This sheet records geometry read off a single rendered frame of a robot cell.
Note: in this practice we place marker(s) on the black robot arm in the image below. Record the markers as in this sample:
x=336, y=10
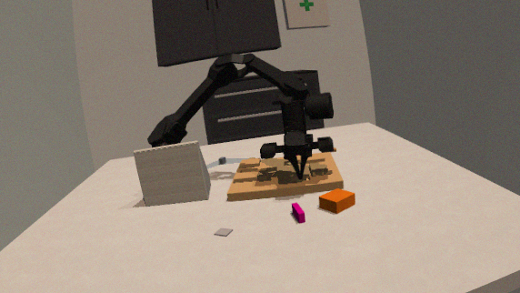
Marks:
x=171, y=130

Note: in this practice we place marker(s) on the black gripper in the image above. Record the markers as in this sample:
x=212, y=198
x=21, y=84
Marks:
x=324, y=144

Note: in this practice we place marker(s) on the magenta rectangular bar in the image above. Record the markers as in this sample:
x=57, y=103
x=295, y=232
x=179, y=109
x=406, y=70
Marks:
x=298, y=212

